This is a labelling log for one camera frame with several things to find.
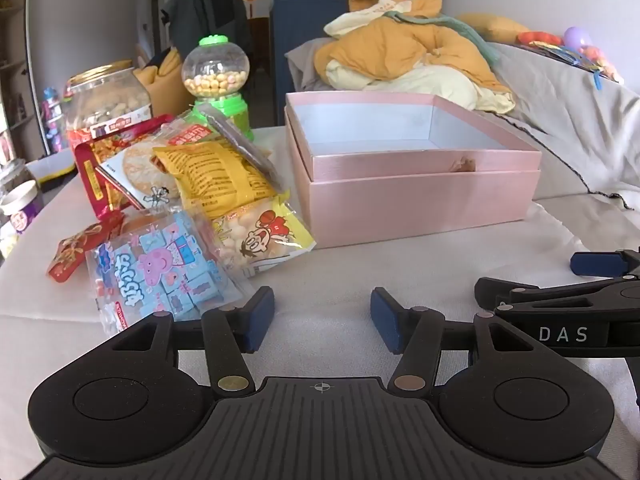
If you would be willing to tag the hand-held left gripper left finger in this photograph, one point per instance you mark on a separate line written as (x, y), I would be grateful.
(261, 317)

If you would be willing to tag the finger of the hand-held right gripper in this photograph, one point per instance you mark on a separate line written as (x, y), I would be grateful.
(525, 294)
(597, 264)

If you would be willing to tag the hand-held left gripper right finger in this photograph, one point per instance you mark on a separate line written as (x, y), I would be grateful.
(384, 319)

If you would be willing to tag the pink cardboard box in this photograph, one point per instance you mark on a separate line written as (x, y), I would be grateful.
(415, 200)

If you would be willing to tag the small red snack packet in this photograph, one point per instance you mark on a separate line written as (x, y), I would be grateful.
(75, 250)

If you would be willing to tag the beige table cloth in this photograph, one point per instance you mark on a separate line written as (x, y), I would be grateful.
(350, 270)

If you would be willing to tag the yellow cartoon boy snack bag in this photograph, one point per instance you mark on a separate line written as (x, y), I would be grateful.
(265, 240)

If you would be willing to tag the blue cartoon pig snack bag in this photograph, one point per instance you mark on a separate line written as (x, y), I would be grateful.
(160, 260)

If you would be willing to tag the yellow printed snack packet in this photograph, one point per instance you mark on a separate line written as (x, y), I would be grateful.
(215, 180)

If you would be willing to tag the grey sofa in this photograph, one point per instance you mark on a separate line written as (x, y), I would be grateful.
(565, 120)

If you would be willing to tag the clear plastic snack packet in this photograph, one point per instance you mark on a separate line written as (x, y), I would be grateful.
(240, 147)

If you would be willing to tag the white rice cracker packet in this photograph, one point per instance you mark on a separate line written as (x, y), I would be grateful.
(142, 170)

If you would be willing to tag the colourful toy pile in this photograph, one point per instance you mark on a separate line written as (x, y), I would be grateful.
(600, 62)

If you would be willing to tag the red foil snack bag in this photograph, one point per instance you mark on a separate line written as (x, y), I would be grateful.
(87, 175)

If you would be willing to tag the green candy dispenser toy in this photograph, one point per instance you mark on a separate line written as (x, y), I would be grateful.
(215, 67)

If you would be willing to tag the grey pillow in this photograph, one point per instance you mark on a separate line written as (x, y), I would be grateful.
(305, 65)

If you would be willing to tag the yellow cushion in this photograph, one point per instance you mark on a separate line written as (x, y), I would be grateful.
(492, 27)

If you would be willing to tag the yellow armchair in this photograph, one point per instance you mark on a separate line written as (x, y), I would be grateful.
(165, 75)

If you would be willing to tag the purple paper cup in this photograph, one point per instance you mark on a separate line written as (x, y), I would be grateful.
(22, 210)

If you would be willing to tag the plastic jar with gold lid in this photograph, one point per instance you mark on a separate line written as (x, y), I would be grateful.
(107, 105)

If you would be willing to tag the orange and cream blanket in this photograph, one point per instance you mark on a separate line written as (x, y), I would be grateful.
(400, 50)

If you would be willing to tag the colourful toy bottles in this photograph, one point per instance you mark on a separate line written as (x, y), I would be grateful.
(52, 115)

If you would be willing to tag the blue cabinet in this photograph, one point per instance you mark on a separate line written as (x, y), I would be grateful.
(300, 20)

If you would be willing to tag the dark jacket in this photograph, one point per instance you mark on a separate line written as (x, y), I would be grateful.
(200, 10)

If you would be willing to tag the wooden shelf unit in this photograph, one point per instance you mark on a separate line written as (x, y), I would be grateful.
(12, 60)

